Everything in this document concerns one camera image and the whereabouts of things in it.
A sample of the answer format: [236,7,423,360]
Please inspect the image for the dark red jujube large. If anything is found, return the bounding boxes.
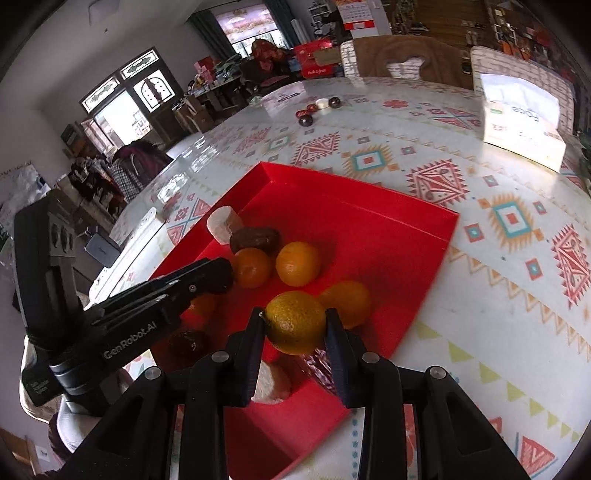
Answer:
[168,330,209,371]

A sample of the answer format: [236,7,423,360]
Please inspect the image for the small candies on table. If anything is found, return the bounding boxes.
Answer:
[295,96,342,127]

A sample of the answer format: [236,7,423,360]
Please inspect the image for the white tissue box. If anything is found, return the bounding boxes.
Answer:
[481,74,566,172]

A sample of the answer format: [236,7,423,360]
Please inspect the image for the brown wooden chair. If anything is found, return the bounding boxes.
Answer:
[339,35,473,90]

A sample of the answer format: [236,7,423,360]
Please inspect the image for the white patterned chair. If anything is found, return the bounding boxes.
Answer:
[470,46,575,134]

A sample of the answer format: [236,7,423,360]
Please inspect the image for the red wall calendar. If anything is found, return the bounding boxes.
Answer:
[335,0,392,39]

